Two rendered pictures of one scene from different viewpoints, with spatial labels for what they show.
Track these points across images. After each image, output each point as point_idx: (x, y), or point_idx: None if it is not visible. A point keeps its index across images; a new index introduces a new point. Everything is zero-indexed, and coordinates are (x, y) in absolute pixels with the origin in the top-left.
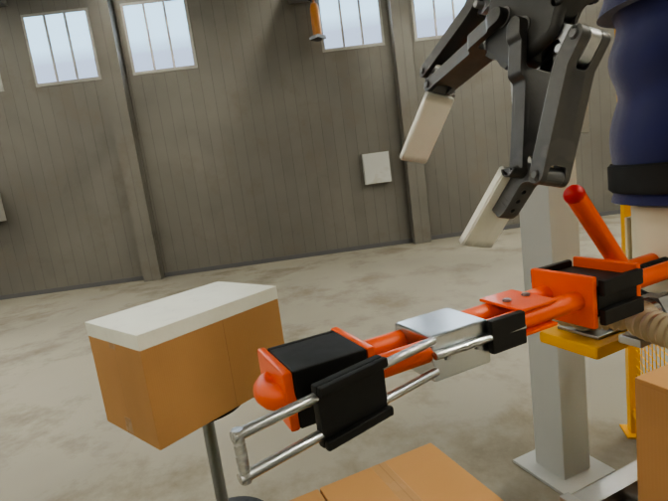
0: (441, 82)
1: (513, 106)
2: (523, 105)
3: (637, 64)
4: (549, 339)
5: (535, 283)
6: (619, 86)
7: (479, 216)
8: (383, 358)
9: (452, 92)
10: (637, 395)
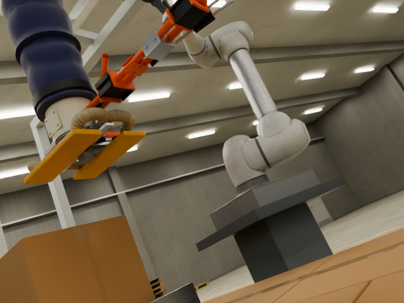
0: None
1: (161, 2)
2: (163, 3)
3: (64, 50)
4: (79, 130)
5: (112, 74)
6: (52, 56)
7: None
8: None
9: None
10: (27, 248)
